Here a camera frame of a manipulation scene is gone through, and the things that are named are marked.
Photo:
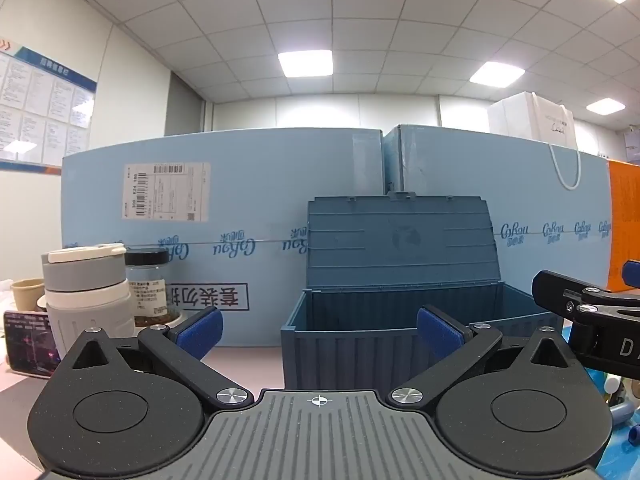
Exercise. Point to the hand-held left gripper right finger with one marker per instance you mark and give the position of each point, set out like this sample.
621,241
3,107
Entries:
435,330

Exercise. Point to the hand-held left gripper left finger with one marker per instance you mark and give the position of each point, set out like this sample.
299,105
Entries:
202,332

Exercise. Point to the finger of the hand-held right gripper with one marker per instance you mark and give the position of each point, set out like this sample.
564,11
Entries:
632,275
555,290

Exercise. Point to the blue plastic storage box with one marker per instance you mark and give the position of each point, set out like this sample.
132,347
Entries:
350,355

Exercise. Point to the orange box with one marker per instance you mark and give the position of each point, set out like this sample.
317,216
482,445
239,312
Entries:
625,210

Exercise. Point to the glass jar with black lid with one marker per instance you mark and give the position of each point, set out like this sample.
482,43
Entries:
150,290

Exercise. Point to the large light blue carton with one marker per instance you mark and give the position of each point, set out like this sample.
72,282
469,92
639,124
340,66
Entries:
525,185
250,170

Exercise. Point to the cartoon printed desk mat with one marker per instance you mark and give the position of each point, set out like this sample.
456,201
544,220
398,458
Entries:
625,462

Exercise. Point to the grey and white travel cup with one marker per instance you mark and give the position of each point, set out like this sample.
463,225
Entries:
85,305

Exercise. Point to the smartphone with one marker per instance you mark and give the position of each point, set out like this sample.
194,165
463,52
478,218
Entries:
30,342

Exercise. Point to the white paper bag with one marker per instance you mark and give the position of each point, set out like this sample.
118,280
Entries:
520,120

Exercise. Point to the beige paper cup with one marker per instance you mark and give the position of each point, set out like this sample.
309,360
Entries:
27,295

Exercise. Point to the wall notice board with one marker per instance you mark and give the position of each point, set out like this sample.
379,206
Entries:
45,105

